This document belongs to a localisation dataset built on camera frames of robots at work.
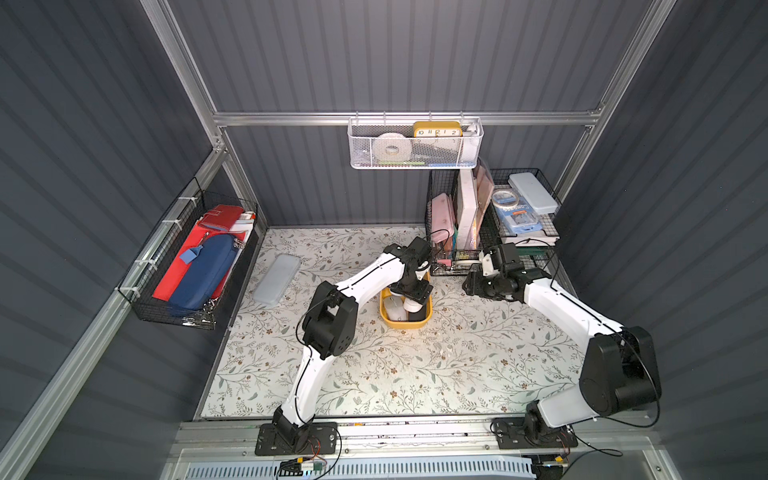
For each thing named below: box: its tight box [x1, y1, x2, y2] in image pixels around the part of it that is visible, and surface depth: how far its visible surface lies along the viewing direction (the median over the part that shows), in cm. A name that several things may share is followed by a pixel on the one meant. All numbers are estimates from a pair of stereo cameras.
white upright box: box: [457, 169, 478, 250], surface depth 98 cm
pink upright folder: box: [473, 157, 495, 235], surface depth 98 cm
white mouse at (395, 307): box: [384, 294, 408, 321], surface depth 96 cm
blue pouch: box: [169, 233, 239, 311], surface depth 70 cm
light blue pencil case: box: [253, 253, 301, 308], surface depth 105 cm
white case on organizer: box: [508, 172, 558, 215], surface depth 102 cm
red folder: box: [152, 221, 246, 302], surface depth 72 cm
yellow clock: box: [413, 121, 463, 137], surface depth 90 cm
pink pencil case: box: [431, 193, 455, 244], surface depth 110 cm
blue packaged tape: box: [492, 188, 543, 234], surface depth 95 cm
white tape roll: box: [372, 132, 412, 162], surface depth 87 cm
